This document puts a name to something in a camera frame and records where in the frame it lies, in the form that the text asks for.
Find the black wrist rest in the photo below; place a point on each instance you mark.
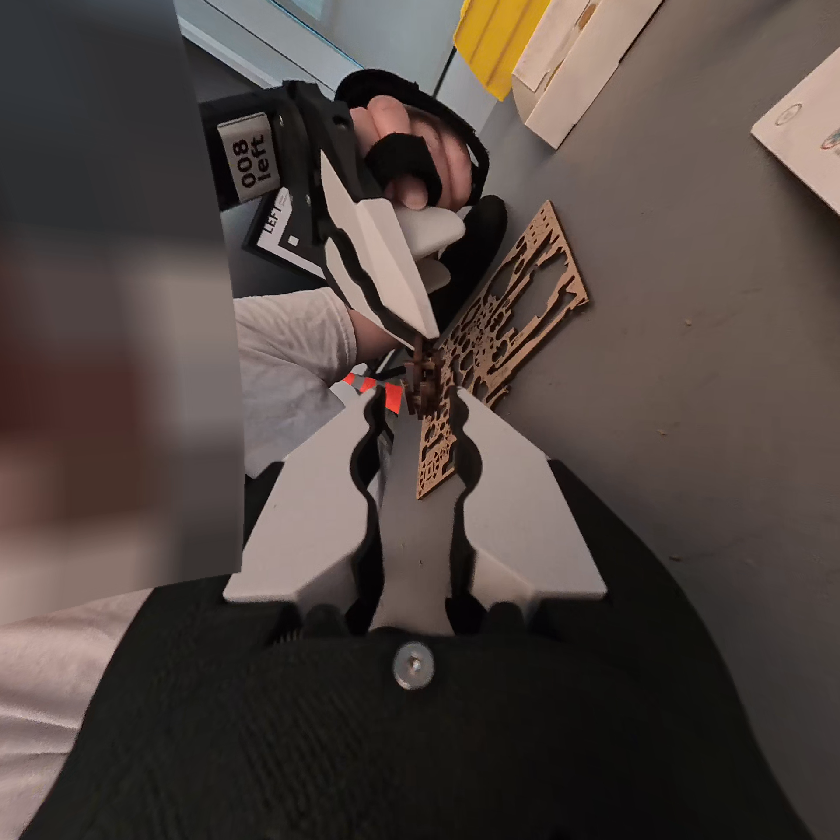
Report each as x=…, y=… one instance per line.
x=485, y=243

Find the yellow plastic bin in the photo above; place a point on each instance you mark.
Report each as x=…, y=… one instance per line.
x=499, y=39

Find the small wooden gear assembly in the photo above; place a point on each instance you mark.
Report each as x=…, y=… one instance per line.
x=423, y=380

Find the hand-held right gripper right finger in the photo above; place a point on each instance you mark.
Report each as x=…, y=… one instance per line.
x=531, y=525

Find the person's left hand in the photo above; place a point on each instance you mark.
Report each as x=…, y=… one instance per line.
x=446, y=164

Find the laser-cut wooden parts sheet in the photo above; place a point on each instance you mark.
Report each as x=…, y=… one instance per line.
x=525, y=308

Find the white cardboard tray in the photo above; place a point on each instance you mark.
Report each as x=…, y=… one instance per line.
x=577, y=72

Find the glass window panel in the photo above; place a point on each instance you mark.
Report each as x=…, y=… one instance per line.
x=315, y=26

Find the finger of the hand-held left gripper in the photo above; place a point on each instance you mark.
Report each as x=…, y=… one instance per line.
x=344, y=282
x=387, y=256

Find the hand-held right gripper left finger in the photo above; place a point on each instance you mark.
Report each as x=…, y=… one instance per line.
x=302, y=525

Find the open instruction booklet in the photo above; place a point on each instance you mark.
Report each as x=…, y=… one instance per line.
x=807, y=131

